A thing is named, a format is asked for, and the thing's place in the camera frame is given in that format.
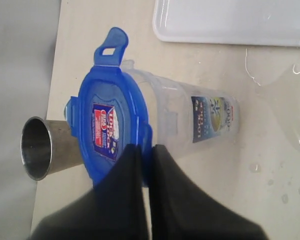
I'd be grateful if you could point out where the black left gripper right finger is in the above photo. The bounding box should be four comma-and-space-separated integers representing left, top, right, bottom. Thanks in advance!
151, 144, 268, 240

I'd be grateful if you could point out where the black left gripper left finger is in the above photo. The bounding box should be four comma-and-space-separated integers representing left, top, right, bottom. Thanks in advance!
30, 144, 148, 240

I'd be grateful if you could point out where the clear plastic tall container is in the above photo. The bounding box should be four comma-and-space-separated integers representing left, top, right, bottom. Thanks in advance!
120, 60, 240, 159

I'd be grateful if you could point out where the white plastic tray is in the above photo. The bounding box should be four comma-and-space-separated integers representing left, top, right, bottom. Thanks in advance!
152, 0, 300, 47

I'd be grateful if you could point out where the blue plastic lid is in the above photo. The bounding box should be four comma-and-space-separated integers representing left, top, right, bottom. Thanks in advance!
64, 27, 153, 184

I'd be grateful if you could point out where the stainless steel cup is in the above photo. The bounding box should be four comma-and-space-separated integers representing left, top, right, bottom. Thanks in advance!
20, 116, 83, 181

